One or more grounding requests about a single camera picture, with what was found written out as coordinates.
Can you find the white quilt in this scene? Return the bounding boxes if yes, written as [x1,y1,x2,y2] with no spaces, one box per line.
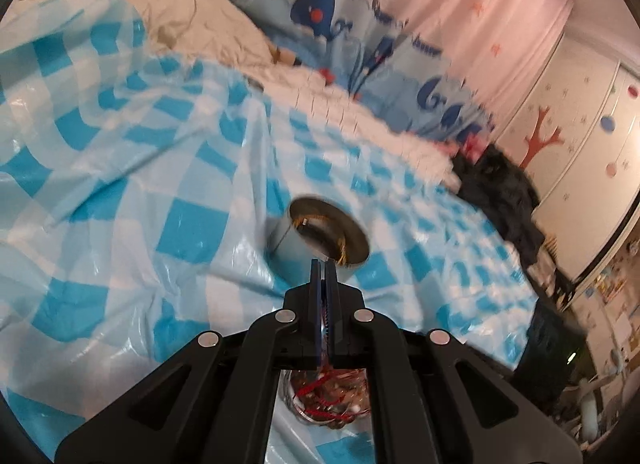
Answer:
[7,0,463,192]

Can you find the red cord bracelet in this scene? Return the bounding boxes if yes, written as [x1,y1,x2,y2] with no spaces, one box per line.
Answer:
[321,289,333,375]

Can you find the round silver tin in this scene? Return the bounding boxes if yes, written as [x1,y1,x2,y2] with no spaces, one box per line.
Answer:
[266,195,371,290]

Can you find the whale print pillow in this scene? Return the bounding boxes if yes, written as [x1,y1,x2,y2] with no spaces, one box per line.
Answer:
[352,33,498,142]
[222,0,408,90]

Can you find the pile of mixed jewelry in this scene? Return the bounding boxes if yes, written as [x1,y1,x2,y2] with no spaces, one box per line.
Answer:
[282,368,372,426]

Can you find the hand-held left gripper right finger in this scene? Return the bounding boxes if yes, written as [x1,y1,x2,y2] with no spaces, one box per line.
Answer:
[325,260,584,464]

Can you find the black bin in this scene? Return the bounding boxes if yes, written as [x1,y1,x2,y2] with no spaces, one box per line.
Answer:
[514,301,587,397]

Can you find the blue checkered plastic sheet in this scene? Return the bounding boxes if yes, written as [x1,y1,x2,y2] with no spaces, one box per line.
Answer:
[0,0,542,464]

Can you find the pile of dark clothes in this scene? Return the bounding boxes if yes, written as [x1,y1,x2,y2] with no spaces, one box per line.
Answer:
[451,143,547,267]

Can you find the pink star curtain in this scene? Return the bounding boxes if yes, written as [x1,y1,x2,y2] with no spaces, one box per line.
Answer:
[345,0,576,112]

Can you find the small wooden toy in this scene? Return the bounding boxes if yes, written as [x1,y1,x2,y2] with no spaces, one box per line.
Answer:
[269,44,301,68]

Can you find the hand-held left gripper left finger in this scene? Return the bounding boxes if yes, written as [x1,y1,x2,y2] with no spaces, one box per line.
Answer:
[54,258,326,464]

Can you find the white wardrobe with tree sticker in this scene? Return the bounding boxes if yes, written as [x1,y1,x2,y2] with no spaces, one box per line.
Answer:
[492,32,640,290]

